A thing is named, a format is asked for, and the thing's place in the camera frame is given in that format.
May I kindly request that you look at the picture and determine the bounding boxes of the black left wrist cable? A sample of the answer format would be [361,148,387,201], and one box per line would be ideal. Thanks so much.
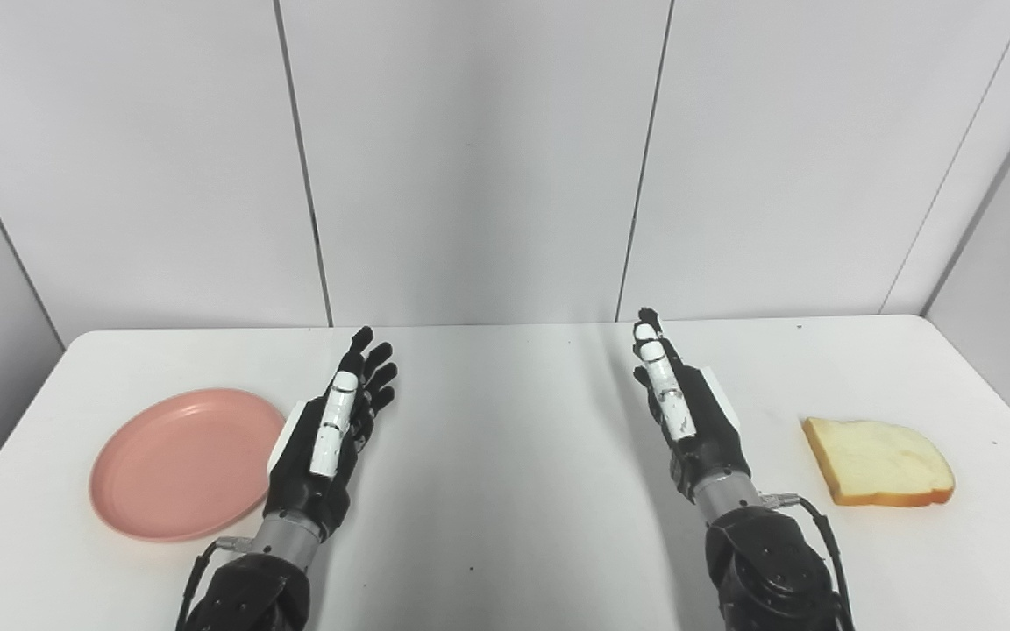
[176,536,253,631]

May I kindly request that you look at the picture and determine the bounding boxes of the slice of bread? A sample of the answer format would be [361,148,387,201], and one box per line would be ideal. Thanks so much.
[801,417,956,507]

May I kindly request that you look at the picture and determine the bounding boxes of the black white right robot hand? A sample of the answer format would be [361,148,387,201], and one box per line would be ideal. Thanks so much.
[632,307,752,503]

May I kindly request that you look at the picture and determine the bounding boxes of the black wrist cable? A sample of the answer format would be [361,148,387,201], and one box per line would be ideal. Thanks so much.
[759,493,857,631]
[176,536,253,631]

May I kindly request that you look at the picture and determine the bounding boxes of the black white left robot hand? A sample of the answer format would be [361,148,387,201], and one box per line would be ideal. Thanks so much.
[264,326,399,537]

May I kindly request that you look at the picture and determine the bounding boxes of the pink round plate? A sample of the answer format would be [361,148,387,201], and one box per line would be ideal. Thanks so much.
[89,388,288,542]

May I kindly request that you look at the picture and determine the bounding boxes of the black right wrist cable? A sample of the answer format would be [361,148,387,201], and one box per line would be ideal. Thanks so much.
[759,493,857,631]

